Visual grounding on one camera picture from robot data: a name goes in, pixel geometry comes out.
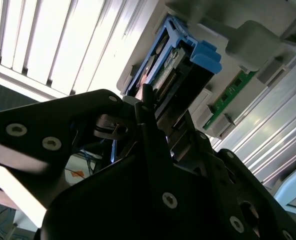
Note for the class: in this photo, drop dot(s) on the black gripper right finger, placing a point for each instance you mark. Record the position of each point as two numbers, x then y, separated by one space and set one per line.
238 180

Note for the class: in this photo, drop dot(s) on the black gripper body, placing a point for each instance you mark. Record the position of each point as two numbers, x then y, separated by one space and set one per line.
108 200

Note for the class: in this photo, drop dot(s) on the hard disk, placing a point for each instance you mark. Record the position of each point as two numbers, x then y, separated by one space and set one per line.
205 61

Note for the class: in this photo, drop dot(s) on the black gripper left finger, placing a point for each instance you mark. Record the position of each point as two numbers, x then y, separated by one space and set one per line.
38 117

